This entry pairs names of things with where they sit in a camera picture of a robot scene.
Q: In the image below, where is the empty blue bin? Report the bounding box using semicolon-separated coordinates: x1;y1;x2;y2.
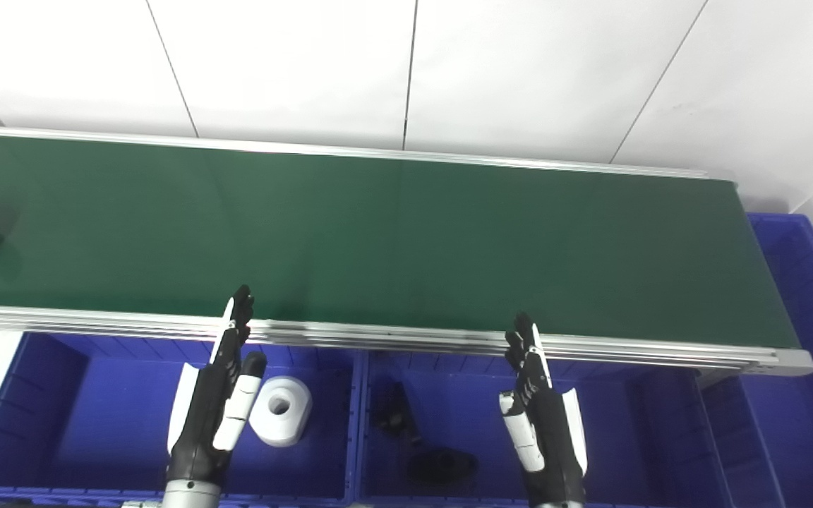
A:
699;212;813;508

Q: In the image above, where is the green conveyor belt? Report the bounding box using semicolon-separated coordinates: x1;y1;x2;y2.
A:
0;125;813;378
0;134;802;351

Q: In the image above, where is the black angular part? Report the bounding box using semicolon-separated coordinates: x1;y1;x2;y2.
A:
371;381;423;444

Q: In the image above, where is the blue bin with white part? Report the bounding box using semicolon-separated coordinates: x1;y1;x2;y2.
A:
0;332;363;507

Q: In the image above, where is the blue bin with black parts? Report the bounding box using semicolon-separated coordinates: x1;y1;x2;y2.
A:
356;349;735;508

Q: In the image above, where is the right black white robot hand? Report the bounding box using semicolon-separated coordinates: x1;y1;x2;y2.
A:
498;313;589;504

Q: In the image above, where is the white round part with hole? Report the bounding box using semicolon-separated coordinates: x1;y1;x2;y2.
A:
249;376;313;448

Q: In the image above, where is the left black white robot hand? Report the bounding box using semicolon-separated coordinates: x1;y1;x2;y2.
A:
167;285;267;488

